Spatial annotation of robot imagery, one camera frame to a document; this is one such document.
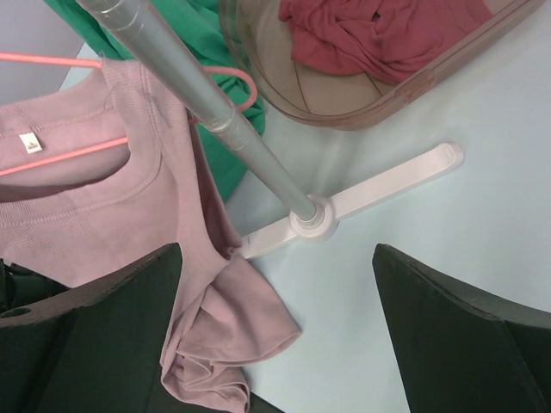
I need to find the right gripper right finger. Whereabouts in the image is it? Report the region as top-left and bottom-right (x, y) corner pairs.
(372, 243), (550, 412)

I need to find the red garment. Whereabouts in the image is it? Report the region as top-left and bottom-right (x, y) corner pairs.
(278, 0), (492, 84)

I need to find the brown plastic basket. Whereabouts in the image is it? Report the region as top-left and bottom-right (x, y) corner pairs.
(219, 1), (542, 131)

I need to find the mauve pink tank top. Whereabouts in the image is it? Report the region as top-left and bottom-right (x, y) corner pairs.
(1, 61), (300, 412)

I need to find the pink hanger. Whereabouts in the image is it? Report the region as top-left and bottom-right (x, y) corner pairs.
(1, 52), (258, 176)

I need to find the grey clothes rack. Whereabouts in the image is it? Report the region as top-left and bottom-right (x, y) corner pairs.
(80, 1), (463, 259)

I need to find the green tank top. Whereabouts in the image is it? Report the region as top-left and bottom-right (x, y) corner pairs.
(46, 0), (247, 200)

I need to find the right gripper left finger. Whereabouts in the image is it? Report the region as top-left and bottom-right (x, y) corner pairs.
(1, 243), (182, 412)

